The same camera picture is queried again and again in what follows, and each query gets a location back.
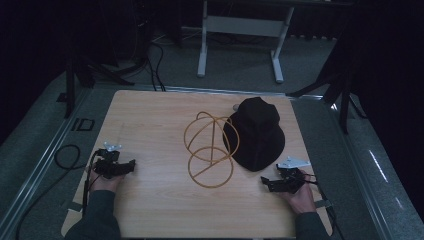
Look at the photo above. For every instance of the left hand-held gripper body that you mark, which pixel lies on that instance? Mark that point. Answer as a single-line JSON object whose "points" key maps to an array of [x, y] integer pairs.
{"points": [[107, 165]]}

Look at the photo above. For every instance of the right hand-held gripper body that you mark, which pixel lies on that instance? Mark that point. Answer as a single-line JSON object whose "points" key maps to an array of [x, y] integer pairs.
{"points": [[293, 178]]}

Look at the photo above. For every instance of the person's left hand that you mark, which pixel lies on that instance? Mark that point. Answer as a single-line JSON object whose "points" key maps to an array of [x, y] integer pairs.
{"points": [[106, 183]]}

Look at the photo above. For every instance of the person's right hand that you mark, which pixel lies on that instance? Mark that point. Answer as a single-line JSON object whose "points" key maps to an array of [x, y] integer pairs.
{"points": [[301, 200]]}

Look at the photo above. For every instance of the black bucket hat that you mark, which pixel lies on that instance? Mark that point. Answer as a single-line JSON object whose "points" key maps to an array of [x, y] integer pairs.
{"points": [[256, 136]]}

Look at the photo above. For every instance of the small grey round object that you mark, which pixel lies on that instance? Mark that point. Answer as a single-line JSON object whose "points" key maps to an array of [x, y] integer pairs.
{"points": [[235, 107]]}

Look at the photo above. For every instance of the black tripod stand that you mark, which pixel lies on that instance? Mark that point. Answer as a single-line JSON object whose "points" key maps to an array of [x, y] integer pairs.
{"points": [[345, 100], [70, 83]]}

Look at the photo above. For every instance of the metal floor rail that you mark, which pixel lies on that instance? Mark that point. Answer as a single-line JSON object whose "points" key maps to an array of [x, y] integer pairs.
{"points": [[36, 166], [376, 186], [216, 90]]}

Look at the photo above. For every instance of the white desk frame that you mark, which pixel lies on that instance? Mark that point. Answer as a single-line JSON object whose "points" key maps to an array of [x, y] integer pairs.
{"points": [[245, 26]]}

